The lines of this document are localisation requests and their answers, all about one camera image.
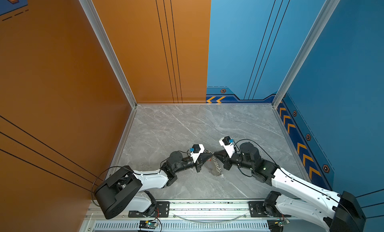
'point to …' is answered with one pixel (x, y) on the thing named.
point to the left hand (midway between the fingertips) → (212, 154)
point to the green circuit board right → (277, 225)
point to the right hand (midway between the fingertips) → (213, 154)
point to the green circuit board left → (148, 224)
